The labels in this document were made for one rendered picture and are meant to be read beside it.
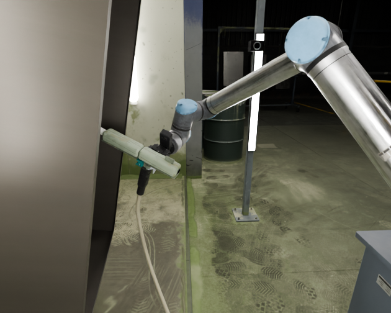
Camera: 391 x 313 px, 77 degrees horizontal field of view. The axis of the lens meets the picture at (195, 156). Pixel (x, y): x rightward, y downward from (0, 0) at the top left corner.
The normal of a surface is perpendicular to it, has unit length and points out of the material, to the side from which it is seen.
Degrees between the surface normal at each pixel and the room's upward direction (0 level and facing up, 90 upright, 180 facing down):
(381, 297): 90
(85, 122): 90
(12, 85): 90
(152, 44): 90
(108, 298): 0
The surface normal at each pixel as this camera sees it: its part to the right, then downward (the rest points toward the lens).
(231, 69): 0.05, 0.18
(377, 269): -1.00, 0.02
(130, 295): 0.00, -0.94
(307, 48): -0.73, 0.14
